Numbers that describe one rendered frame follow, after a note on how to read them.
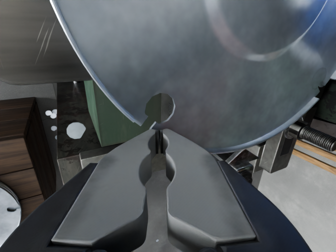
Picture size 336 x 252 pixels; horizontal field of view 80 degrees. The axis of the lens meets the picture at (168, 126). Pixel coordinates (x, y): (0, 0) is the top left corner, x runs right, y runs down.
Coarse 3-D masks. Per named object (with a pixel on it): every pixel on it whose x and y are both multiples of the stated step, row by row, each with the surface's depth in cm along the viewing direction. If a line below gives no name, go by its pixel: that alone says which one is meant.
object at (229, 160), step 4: (236, 152) 19; (240, 152) 19; (244, 152) 19; (248, 152) 20; (232, 156) 19; (236, 156) 19; (240, 156) 19; (244, 156) 20; (248, 156) 20; (252, 156) 20; (256, 156) 21; (228, 160) 19; (232, 160) 19; (236, 160) 19; (240, 160) 20; (244, 160) 20; (248, 160) 20; (232, 164) 19; (236, 164) 20
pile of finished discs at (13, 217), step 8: (0, 184) 51; (0, 192) 52; (8, 192) 52; (0, 200) 52; (8, 200) 53; (16, 200) 54; (0, 208) 53; (8, 208) 55; (16, 208) 55; (0, 216) 54; (8, 216) 55; (16, 216) 56; (0, 224) 55; (8, 224) 56; (16, 224) 57; (0, 232) 56; (8, 232) 57; (0, 240) 57
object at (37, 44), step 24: (0, 0) 8; (24, 0) 9; (48, 0) 9; (0, 24) 9; (24, 24) 9; (48, 24) 10; (0, 48) 9; (24, 48) 10; (48, 48) 10; (72, 48) 10; (0, 72) 9; (24, 72) 10; (48, 72) 10; (72, 72) 11
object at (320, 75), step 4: (320, 68) 20; (324, 68) 21; (316, 72) 20; (320, 72) 21; (324, 72) 21; (316, 76) 21; (320, 76) 21; (324, 76) 21; (312, 80) 21; (316, 80) 21; (320, 80) 21; (312, 84) 21; (316, 84) 21
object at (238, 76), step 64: (64, 0) 9; (128, 0) 10; (192, 0) 12; (256, 0) 13; (320, 0) 16; (128, 64) 12; (192, 64) 14; (256, 64) 16; (320, 64) 20; (192, 128) 16; (256, 128) 20
